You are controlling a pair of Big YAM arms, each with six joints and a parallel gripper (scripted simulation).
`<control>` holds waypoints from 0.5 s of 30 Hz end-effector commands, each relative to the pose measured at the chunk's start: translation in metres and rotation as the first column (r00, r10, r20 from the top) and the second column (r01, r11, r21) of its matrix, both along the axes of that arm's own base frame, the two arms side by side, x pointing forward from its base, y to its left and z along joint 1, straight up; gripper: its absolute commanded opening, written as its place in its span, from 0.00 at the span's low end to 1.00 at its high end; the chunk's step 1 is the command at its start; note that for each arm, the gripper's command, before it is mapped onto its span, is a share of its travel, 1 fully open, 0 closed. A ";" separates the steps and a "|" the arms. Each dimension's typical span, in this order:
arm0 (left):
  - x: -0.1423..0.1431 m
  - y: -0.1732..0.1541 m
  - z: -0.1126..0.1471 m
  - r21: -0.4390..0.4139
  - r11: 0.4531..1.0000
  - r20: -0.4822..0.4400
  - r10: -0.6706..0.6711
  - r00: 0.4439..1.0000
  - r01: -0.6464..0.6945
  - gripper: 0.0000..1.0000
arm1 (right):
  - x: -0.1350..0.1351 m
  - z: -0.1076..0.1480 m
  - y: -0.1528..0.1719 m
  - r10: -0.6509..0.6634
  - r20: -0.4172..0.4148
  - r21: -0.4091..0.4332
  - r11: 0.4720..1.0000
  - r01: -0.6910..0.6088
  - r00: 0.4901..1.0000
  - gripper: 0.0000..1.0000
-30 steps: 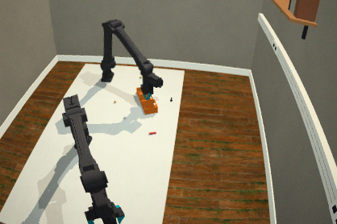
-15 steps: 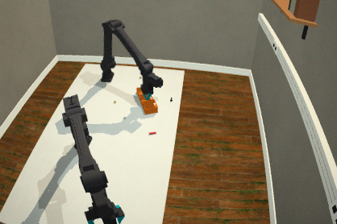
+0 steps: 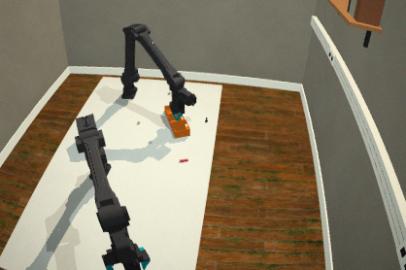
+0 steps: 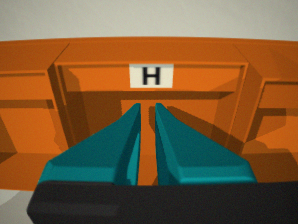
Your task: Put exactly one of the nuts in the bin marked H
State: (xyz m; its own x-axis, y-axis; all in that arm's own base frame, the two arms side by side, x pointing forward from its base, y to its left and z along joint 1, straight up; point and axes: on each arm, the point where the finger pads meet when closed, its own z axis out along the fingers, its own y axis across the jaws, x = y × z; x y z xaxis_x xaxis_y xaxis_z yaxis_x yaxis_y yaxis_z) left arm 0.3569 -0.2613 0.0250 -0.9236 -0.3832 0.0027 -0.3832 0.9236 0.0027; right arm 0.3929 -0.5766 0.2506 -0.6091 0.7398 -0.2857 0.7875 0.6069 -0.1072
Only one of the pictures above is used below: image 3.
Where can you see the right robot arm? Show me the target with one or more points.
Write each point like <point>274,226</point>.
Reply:
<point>114,218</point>

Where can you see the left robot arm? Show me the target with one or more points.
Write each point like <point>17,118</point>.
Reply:
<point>140,32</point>

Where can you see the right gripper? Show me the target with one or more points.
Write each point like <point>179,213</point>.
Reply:
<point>143,257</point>

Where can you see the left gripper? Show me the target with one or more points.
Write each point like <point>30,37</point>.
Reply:
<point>175,109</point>

